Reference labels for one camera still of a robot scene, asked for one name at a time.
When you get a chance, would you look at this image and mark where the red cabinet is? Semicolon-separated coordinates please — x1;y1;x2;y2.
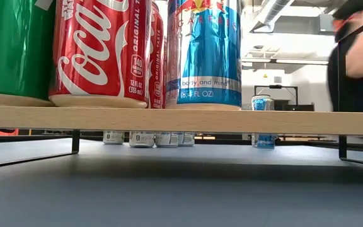
0;127;19;136

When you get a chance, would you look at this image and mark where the blue silver Red Bull can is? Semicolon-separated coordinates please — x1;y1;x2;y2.
250;94;277;150
164;0;243;110

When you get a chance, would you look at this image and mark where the person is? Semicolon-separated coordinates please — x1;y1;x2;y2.
326;0;363;113

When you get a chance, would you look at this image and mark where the silver ventilation duct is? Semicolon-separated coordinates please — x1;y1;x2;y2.
249;0;296;34

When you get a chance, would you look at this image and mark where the black metal table frame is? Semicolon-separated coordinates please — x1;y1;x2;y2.
0;134;363;154

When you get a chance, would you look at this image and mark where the long ceiling light strip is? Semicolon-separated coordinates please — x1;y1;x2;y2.
241;56;329;66

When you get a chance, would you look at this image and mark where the light wooden board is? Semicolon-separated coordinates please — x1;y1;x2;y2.
0;14;363;171

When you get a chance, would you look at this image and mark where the green Sprite can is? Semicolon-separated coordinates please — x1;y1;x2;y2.
0;0;57;107

